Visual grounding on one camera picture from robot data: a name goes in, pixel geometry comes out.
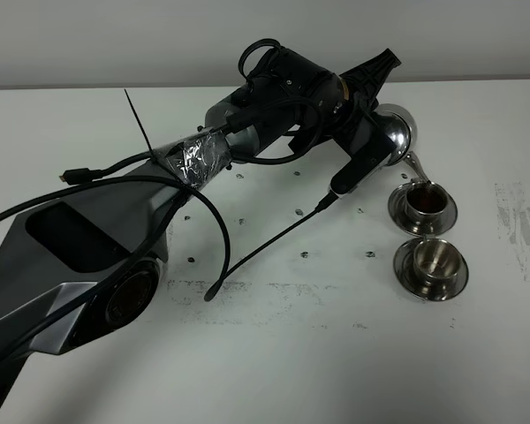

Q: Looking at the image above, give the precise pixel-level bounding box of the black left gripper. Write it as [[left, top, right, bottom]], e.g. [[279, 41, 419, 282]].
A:
[[330, 49, 401, 153]]

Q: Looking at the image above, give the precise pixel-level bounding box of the stainless steel teapot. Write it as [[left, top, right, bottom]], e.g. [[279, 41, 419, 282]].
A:
[[375, 103, 430, 184]]

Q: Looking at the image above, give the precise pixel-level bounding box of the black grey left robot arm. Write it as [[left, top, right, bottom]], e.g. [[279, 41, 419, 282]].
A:
[[0, 39, 400, 408]]

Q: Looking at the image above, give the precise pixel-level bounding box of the far stainless steel saucer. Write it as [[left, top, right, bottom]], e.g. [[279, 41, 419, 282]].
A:
[[388, 181, 458, 236]]

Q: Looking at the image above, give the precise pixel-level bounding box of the stainless steel saucer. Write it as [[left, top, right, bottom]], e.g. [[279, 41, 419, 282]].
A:
[[393, 238, 469, 302], [388, 181, 458, 236]]

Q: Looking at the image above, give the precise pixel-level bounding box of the far stainless steel teacup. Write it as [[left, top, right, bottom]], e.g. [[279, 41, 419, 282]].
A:
[[405, 181, 449, 223]]

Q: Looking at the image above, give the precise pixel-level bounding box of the stainless steel teacup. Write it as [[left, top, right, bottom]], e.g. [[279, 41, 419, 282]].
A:
[[405, 181, 449, 223], [413, 238, 462, 282]]

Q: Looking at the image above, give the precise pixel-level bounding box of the near stainless steel teacup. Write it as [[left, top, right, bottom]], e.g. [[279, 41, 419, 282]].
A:
[[413, 238, 462, 282]]

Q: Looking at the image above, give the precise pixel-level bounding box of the near stainless steel saucer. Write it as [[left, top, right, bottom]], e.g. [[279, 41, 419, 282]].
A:
[[393, 238, 469, 302]]

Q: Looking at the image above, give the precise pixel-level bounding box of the black zip tie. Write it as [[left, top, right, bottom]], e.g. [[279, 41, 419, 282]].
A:
[[117, 89, 189, 211]]

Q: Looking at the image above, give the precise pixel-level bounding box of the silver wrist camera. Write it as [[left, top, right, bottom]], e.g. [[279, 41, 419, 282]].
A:
[[329, 113, 396, 196]]

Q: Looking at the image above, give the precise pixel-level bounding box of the black camera cable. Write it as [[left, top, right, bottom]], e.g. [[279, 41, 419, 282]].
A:
[[0, 38, 337, 350]]

